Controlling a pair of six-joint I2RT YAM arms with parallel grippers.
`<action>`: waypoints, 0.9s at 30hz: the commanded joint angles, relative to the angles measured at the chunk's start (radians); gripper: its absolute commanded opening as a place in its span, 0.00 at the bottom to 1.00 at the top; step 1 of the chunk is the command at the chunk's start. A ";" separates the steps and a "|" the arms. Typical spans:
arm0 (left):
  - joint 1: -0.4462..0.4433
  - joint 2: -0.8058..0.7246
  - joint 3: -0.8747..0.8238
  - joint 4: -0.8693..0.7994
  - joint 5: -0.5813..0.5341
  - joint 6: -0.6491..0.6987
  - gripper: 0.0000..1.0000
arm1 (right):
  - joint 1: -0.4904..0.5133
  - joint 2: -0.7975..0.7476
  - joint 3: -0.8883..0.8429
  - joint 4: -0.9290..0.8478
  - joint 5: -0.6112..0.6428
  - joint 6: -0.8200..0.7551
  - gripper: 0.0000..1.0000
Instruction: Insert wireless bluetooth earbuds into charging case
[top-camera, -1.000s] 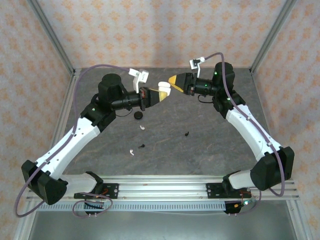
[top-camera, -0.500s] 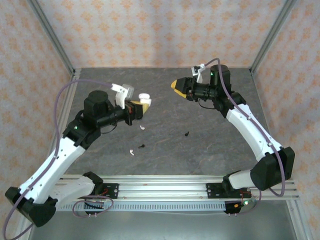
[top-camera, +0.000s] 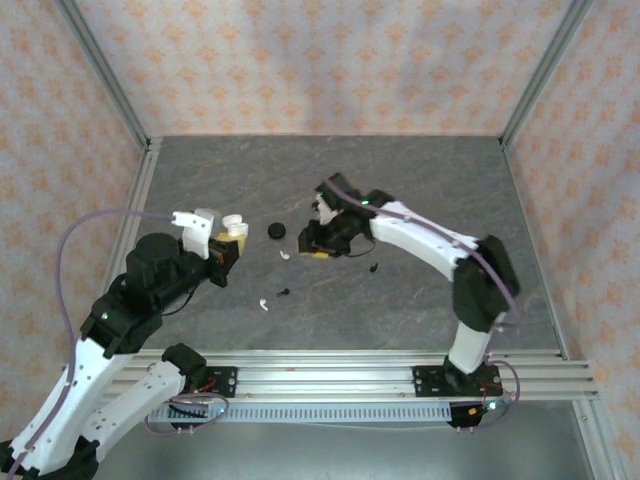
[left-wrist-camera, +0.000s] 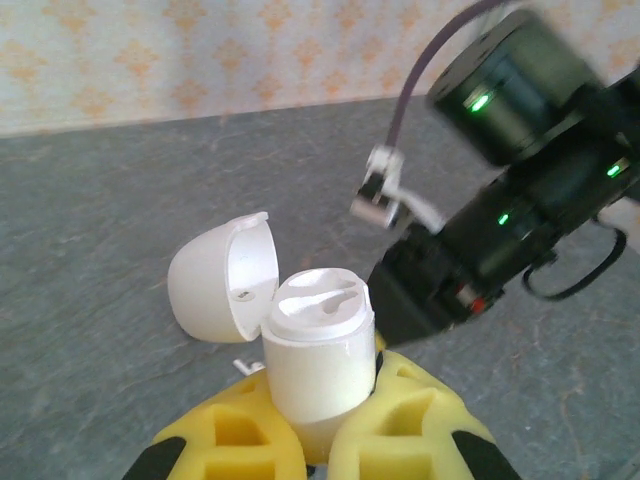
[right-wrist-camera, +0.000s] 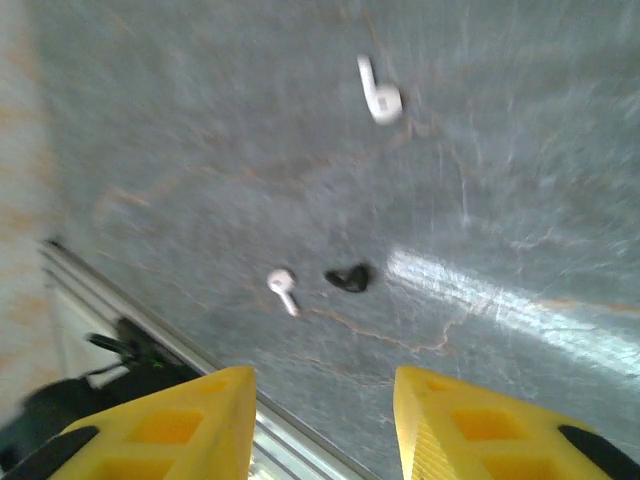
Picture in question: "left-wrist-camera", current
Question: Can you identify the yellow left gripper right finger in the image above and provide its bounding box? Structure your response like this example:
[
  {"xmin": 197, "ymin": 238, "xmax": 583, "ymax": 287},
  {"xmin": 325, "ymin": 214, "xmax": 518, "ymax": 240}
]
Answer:
[{"xmin": 327, "ymin": 349, "xmax": 521, "ymax": 480}]

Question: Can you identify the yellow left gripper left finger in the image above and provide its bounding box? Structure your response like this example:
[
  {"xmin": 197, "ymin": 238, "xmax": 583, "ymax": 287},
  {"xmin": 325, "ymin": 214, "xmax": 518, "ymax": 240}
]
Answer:
[{"xmin": 122, "ymin": 372, "xmax": 309, "ymax": 480}]

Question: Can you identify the white wireless earbud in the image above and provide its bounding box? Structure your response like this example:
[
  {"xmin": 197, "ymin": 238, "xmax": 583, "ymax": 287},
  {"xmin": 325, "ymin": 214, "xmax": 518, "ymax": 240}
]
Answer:
[{"xmin": 233, "ymin": 357, "xmax": 266, "ymax": 376}]

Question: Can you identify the white earbud charging case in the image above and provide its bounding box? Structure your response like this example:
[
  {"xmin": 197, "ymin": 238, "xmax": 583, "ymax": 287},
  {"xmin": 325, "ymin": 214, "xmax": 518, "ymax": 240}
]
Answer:
[{"xmin": 167, "ymin": 212, "xmax": 377, "ymax": 455}]

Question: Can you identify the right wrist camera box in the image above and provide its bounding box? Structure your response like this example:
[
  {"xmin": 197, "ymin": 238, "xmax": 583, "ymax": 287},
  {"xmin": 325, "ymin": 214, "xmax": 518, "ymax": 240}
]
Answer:
[{"xmin": 349, "ymin": 144, "xmax": 449, "ymax": 234}]

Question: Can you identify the thin black cable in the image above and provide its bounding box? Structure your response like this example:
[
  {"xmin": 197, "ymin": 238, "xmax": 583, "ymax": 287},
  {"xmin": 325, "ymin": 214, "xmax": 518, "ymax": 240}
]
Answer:
[{"xmin": 522, "ymin": 219, "xmax": 629, "ymax": 301}]

